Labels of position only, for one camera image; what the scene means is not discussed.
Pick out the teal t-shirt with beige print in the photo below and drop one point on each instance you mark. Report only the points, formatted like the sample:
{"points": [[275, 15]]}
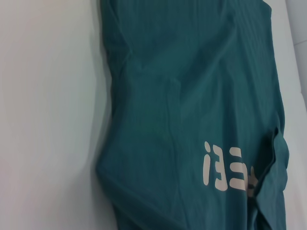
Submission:
{"points": [[180, 95]]}

